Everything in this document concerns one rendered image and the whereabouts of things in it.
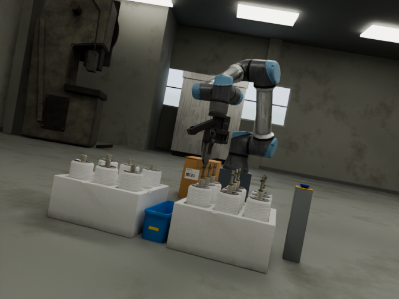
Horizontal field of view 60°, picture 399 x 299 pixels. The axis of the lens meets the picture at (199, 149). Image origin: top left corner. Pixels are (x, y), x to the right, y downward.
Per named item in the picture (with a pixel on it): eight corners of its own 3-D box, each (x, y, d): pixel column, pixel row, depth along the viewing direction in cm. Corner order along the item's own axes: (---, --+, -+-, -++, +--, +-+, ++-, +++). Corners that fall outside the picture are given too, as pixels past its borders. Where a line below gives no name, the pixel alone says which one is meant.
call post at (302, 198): (282, 254, 154) (295, 185, 153) (298, 258, 152) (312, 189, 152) (282, 259, 147) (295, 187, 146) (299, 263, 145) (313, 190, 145)
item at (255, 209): (260, 251, 128) (269, 203, 128) (235, 244, 132) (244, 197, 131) (265, 245, 137) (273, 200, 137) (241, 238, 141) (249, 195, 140)
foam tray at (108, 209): (94, 203, 184) (100, 170, 184) (162, 220, 176) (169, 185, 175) (46, 216, 146) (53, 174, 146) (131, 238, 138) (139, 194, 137)
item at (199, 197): (179, 225, 143) (186, 183, 143) (200, 228, 146) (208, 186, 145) (183, 232, 134) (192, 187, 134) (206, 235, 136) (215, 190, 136)
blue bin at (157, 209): (163, 223, 169) (167, 199, 169) (184, 229, 167) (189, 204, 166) (138, 238, 140) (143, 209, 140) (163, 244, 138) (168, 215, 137)
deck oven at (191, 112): (232, 164, 872) (246, 89, 868) (233, 167, 760) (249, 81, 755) (175, 153, 882) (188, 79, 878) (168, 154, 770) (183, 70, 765)
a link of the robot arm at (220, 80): (237, 79, 141) (229, 74, 133) (233, 105, 141) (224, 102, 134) (220, 78, 145) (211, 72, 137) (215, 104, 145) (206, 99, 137)
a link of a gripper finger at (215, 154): (219, 168, 137) (222, 145, 138) (205, 165, 135) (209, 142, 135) (215, 167, 140) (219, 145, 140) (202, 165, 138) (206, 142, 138)
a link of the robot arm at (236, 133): (233, 152, 210) (237, 130, 210) (253, 156, 204) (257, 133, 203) (225, 150, 199) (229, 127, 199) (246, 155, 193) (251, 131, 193)
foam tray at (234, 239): (190, 227, 172) (197, 191, 172) (269, 246, 164) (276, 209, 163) (165, 247, 134) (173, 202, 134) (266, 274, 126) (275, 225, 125)
